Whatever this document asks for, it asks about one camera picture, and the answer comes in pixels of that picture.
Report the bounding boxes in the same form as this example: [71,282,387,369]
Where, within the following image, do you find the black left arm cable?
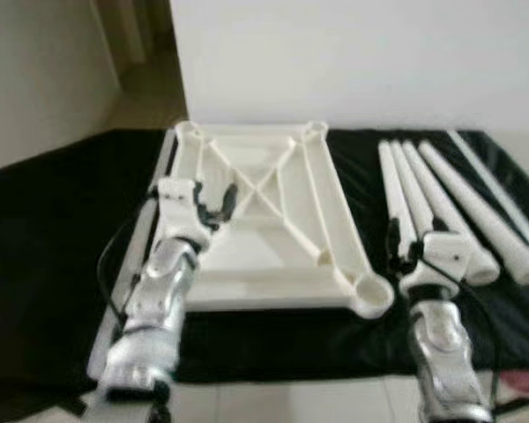
[97,196,160,323]

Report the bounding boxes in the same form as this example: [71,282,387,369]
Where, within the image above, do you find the white plastic table top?
[154,121,395,320]

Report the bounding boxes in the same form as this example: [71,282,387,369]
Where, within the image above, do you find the black table cloth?
[0,128,529,389]

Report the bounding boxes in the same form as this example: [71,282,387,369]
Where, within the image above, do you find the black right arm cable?
[450,264,505,419]

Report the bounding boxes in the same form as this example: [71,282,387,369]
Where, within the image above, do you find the white plastic table leg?
[419,141,529,285]
[377,141,420,256]
[391,141,455,256]
[404,141,501,285]

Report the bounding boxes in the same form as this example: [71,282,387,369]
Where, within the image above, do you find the pink fabric item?
[503,368,529,402]

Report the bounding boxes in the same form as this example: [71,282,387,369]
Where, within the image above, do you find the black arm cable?
[97,196,160,323]
[450,264,505,419]

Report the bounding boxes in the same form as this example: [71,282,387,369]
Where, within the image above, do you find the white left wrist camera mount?
[152,178,205,248]

